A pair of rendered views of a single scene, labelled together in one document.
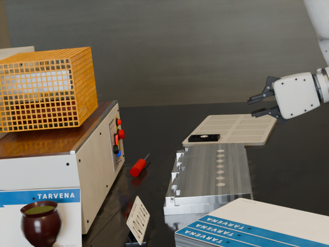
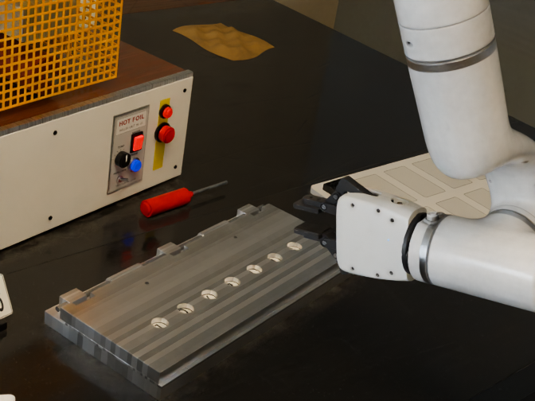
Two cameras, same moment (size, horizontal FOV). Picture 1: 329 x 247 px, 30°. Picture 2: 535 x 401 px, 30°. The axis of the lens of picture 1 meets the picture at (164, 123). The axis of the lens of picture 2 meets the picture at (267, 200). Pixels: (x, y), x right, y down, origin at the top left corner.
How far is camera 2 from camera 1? 90 cm
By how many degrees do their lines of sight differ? 29
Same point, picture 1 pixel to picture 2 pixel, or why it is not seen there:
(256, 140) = not seen: hidden behind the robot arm
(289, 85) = (362, 214)
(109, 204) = (25, 251)
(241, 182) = (191, 339)
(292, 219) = not seen: outside the picture
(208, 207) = (100, 352)
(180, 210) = (64, 330)
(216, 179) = (176, 305)
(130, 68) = not seen: outside the picture
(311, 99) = (392, 262)
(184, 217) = (56, 347)
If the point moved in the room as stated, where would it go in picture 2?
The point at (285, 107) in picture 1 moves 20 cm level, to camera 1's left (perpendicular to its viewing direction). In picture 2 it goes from (344, 250) to (208, 190)
